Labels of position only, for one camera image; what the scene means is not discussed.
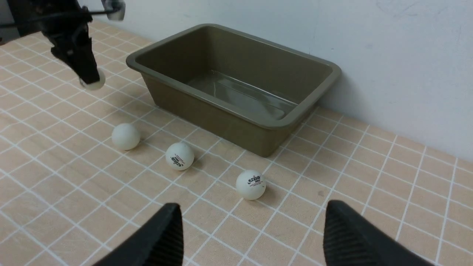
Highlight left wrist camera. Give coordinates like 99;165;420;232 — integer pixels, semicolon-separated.
101;0;126;21

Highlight olive green plastic bin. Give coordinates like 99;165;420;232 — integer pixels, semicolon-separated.
126;24;341;158

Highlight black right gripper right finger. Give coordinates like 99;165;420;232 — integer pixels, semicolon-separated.
323;200;432;266

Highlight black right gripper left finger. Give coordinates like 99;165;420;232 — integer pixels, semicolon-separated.
95;203;184;266

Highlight white ping-pong ball with logo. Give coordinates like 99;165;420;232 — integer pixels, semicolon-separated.
164;143;195;171

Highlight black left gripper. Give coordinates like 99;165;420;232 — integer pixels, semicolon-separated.
7;0;100;85

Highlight plain white ping-pong ball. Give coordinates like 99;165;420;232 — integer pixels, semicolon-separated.
111;123;141;150

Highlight beige checkered tablecloth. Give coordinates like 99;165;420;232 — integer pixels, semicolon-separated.
0;20;473;266

